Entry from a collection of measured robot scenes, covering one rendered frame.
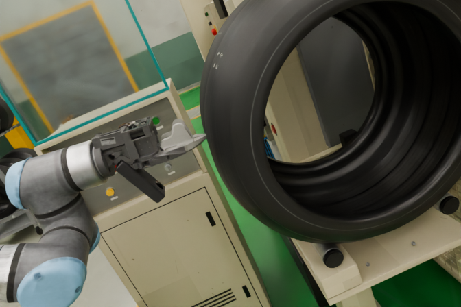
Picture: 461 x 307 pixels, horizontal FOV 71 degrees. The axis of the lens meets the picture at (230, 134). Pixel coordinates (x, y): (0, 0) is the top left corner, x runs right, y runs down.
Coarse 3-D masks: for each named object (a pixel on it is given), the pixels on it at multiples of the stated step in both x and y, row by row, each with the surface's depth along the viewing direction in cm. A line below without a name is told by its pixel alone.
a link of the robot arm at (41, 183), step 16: (32, 160) 60; (48, 160) 60; (64, 160) 59; (16, 176) 58; (32, 176) 58; (48, 176) 59; (64, 176) 59; (16, 192) 58; (32, 192) 59; (48, 192) 59; (64, 192) 61; (32, 208) 61; (48, 208) 60
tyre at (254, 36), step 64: (256, 0) 54; (320, 0) 50; (384, 0) 51; (448, 0) 54; (256, 64) 52; (384, 64) 85; (448, 64) 72; (256, 128) 54; (384, 128) 90; (448, 128) 73; (256, 192) 58; (320, 192) 88; (384, 192) 80
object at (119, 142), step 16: (128, 128) 62; (144, 128) 60; (96, 144) 61; (112, 144) 61; (128, 144) 60; (144, 144) 62; (96, 160) 60; (112, 160) 63; (128, 160) 63; (144, 160) 62
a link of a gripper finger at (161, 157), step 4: (176, 148) 62; (180, 148) 62; (184, 148) 63; (160, 152) 62; (164, 152) 62; (168, 152) 62; (172, 152) 62; (176, 152) 62; (180, 152) 62; (184, 152) 63; (156, 156) 61; (160, 156) 61; (164, 156) 61; (168, 156) 62; (172, 156) 62; (176, 156) 62; (148, 160) 62; (152, 160) 61; (156, 160) 61; (160, 160) 61; (164, 160) 61; (168, 160) 61; (152, 164) 61
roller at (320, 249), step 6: (318, 246) 72; (324, 246) 70; (330, 246) 70; (336, 246) 70; (318, 252) 71; (324, 252) 69; (330, 252) 68; (336, 252) 68; (324, 258) 69; (330, 258) 68; (336, 258) 69; (342, 258) 69; (330, 264) 69; (336, 264) 69
